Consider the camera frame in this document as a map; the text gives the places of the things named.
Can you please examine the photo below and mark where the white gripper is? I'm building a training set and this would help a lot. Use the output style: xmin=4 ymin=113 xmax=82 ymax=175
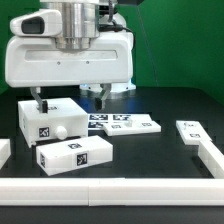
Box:
xmin=5 ymin=32 xmax=133 ymax=113

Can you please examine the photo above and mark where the white cabinet body box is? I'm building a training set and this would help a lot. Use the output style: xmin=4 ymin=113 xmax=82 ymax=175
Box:
xmin=18 ymin=98 xmax=88 ymax=147

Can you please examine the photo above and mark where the long white cabinet door panel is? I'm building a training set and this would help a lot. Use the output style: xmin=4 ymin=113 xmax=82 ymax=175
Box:
xmin=103 ymin=120 xmax=161 ymax=136

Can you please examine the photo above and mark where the small white cabinet panel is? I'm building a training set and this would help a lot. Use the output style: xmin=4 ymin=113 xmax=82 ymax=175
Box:
xmin=176 ymin=120 xmax=211 ymax=145

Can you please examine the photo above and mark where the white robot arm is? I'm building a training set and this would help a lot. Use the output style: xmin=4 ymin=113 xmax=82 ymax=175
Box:
xmin=5 ymin=0 xmax=135 ymax=113

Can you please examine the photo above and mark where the white cabinet drawer block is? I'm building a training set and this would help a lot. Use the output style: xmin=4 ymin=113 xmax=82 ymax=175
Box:
xmin=36 ymin=136 xmax=113 ymax=176

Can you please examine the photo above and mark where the white sheet with fiducial markers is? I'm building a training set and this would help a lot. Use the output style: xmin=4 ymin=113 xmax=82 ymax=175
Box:
xmin=88 ymin=113 xmax=151 ymax=130

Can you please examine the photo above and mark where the white left border rail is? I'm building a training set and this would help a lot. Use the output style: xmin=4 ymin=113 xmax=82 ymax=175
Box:
xmin=0 ymin=139 xmax=11 ymax=169

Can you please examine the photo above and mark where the white border rail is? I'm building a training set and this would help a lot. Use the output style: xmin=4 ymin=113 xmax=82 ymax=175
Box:
xmin=0 ymin=178 xmax=224 ymax=206
xmin=0 ymin=139 xmax=11 ymax=169
xmin=198 ymin=141 xmax=224 ymax=179

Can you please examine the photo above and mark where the white front border rail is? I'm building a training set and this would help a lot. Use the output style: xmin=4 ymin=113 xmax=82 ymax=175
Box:
xmin=0 ymin=178 xmax=224 ymax=206

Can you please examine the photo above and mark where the white right border rail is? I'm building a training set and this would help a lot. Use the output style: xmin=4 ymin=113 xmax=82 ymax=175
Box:
xmin=198 ymin=141 xmax=224 ymax=179

